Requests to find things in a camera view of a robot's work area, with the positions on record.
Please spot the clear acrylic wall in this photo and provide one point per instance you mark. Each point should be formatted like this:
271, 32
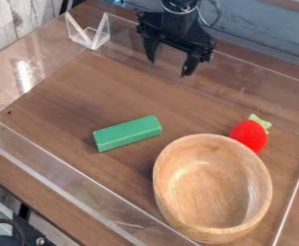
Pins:
245, 84
106, 184

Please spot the clear acrylic corner bracket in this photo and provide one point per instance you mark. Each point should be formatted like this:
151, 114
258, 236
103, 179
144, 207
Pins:
88, 37

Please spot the clear acrylic front wall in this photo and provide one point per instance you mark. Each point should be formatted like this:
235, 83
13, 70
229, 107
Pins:
106, 184

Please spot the red toy strawberry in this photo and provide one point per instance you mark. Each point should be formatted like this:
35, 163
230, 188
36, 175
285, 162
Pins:
251, 132

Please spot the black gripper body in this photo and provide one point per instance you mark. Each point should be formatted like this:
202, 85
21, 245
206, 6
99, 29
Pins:
179, 31

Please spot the clear acrylic back wall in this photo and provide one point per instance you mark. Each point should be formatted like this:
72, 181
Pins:
245, 84

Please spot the black clamp under table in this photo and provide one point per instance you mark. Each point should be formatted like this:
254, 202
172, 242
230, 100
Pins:
19, 233

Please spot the wooden bowl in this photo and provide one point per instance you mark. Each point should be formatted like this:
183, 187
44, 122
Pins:
213, 187

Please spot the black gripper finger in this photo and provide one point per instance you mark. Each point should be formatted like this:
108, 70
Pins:
151, 46
190, 63

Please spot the green rectangular block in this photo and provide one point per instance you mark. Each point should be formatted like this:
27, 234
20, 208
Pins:
126, 133

